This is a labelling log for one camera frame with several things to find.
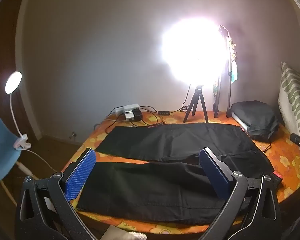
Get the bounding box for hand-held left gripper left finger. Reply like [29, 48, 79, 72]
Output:
[15, 148, 97, 240]

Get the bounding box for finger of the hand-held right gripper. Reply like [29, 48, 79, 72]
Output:
[290, 126, 300, 145]

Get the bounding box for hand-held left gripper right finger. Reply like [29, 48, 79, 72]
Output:
[199, 147, 282, 240]

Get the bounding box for black pants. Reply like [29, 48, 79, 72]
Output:
[76, 123, 283, 227]

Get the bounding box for orange floral bedsheet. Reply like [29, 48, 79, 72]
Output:
[61, 110, 300, 240]

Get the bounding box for green white striped pillow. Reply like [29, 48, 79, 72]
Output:
[277, 61, 300, 140]

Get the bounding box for black bag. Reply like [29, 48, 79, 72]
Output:
[230, 101, 280, 142]

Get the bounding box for white flat box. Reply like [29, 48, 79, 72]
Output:
[231, 112, 250, 131]

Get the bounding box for white knitted cloth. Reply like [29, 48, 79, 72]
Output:
[102, 226, 148, 240]

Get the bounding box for black light stand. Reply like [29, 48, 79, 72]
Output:
[213, 25, 238, 118]

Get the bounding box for small black tripod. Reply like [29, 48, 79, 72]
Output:
[183, 84, 209, 123]

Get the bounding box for blue chair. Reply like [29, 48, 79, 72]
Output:
[0, 102, 39, 205]

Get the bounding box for white power strip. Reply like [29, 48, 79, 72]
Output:
[114, 104, 140, 113]

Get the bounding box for colourful hanging cloth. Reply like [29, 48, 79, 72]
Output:
[226, 30, 240, 83]

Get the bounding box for white clip lamp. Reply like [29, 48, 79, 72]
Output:
[4, 71, 32, 151]

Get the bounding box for thin black bag cable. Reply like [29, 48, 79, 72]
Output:
[261, 139, 273, 153]

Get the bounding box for white lamp cable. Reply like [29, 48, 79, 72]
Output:
[22, 149, 65, 173]

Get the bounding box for black controller cable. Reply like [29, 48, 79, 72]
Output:
[169, 85, 191, 114]

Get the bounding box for black charger cable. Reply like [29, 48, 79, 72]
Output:
[106, 106, 165, 128]

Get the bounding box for bright ring light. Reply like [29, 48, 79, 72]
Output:
[161, 17, 228, 85]

